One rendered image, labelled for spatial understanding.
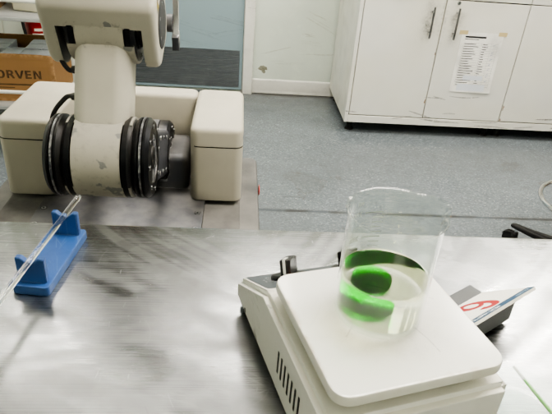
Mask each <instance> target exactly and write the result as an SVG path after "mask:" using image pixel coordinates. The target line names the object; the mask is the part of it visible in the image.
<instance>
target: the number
mask: <svg viewBox="0 0 552 414"><path fill-rule="evenodd" d="M522 289H524V288H519V289H511V290H503V291H496V292H485V293H483V294H482V295H480V296H478V297H476V298H475V299H473V300H471V301H469V302H468V303H466V304H464V305H462V306H460V308H461V309H462V311H463V312H464V313H465V314H466V315H467V316H468V317H469V318H470V320H473V319H474V318H476V317H477V316H478V315H481V314H482V313H484V312H486V311H488V310H489V309H491V308H492V307H494V306H496V305H498V304H499V303H500V302H502V301H505V300H506V299H508V298H510V297H511V296H513V295H514V294H516V293H518V292H520V291H521V290H522Z"/></svg>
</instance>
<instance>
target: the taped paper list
mask: <svg viewBox="0 0 552 414"><path fill-rule="evenodd" d="M468 31H469V30H460V33H459V34H460V35H462V38H461V41H460V45H459V49H458V55H457V59H456V62H455V66H454V70H453V76H452V80H451V84H450V87H449V91H453V92H467V93H481V94H488V93H489V92H490V87H491V83H492V80H493V76H494V73H495V68H496V64H497V61H498V58H499V52H500V49H501V46H502V43H503V40H504V37H507V35H508V33H499V34H488V33H475V32H468Z"/></svg>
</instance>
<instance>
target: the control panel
mask: <svg viewBox="0 0 552 414"><path fill-rule="evenodd" d="M331 267H332V265H329V266H323V267H317V268H311V269H300V270H303V271H312V270H318V269H329V268H331ZM271 276H272V274H265V275H259V276H253V277H247V279H249V280H251V281H252V282H254V283H257V284H259V285H261V286H263V287H265V288H276V284H277V281H274V280H271Z"/></svg>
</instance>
